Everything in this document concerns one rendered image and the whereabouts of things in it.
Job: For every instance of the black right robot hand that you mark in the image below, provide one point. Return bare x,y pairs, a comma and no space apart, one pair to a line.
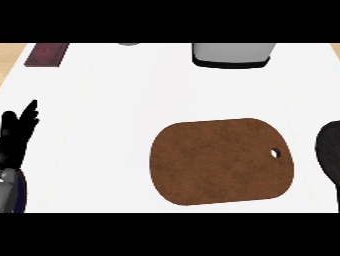
338,156

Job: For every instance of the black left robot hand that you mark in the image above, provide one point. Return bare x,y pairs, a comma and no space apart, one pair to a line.
9,146

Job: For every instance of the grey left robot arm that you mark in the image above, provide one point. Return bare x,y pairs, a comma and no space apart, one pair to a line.
0,195

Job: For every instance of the brown wooden cutting board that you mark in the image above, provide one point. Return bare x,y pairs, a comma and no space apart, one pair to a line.
220,161

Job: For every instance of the dark red rectangular board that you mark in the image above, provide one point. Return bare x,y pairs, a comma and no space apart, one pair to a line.
46,55

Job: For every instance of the small grey object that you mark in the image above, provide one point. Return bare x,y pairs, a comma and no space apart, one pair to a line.
129,44

